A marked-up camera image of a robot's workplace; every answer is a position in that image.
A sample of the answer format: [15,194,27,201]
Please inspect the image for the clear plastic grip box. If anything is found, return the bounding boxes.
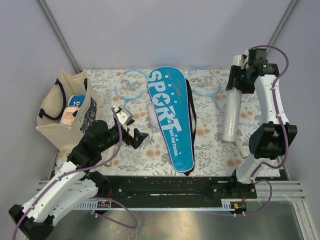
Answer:
[146,103,160,134]

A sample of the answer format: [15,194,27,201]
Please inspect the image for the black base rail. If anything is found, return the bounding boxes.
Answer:
[97,175,257,201]

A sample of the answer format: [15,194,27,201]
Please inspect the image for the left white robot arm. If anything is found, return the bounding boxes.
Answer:
[8,120,148,240]

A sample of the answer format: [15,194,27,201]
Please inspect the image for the blue can in bag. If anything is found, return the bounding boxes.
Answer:
[68,94,86,108]

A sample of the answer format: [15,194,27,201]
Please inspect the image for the blue badminton racket cover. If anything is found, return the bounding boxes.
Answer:
[147,66,197,176]

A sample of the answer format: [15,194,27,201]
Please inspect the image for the floral tablecloth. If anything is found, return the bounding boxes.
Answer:
[87,69,261,177]

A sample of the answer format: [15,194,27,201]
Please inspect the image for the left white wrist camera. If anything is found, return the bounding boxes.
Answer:
[113,106,135,131]

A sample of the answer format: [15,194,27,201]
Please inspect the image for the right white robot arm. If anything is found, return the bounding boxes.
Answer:
[222,45,298,198]

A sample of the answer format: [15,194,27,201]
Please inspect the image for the cream canvas tote bag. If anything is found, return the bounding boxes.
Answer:
[36,70,101,153]

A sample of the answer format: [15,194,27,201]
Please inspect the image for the blue racket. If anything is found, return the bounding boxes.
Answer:
[103,69,148,168]
[187,65,250,160]

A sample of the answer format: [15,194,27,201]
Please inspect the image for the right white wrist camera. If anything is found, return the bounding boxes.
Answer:
[241,49,249,70]

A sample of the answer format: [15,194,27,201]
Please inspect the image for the white slotted cable duct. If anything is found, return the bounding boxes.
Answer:
[74,195,247,212]

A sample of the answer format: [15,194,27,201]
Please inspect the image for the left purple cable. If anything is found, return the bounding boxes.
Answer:
[12,109,139,240]

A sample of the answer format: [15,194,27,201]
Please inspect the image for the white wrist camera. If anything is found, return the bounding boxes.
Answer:
[241,49,249,70]
[113,106,135,131]

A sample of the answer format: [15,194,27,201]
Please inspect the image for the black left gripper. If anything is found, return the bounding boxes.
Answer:
[99,119,149,153]

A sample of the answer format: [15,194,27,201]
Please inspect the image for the white shuttlecock tube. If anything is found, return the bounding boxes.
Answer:
[222,55,244,142]

